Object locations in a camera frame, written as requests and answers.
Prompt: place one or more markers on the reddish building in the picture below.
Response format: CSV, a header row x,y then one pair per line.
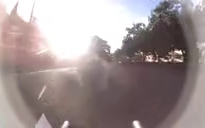
x,y
20,40

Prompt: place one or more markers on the dark grey asphalt road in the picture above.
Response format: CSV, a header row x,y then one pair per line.
x,y
133,96

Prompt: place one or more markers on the robot's own part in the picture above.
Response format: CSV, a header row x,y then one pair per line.
x,y
65,124
137,124

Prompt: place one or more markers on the row of trees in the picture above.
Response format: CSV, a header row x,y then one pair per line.
x,y
156,33

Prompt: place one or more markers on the dark tree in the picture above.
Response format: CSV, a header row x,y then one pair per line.
x,y
98,48

